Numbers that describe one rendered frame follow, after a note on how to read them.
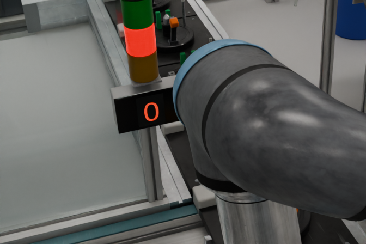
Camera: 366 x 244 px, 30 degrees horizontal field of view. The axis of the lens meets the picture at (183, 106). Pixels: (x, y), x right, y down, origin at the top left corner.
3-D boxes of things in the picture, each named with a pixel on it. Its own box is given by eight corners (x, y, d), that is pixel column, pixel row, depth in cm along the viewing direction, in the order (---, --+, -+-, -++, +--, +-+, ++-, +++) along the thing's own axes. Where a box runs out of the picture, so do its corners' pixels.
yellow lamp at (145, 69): (162, 79, 115) (159, 54, 112) (133, 85, 114) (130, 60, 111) (154, 65, 119) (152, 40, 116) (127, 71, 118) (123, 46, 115)
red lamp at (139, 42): (159, 53, 112) (157, 26, 109) (129, 59, 111) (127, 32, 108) (152, 40, 116) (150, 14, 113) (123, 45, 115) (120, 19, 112)
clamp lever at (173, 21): (177, 41, 181) (178, 22, 174) (170, 43, 180) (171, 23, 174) (174, 31, 183) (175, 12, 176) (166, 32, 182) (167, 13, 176)
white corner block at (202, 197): (221, 211, 132) (221, 195, 130) (199, 217, 132) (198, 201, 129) (214, 196, 136) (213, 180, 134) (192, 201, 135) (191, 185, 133)
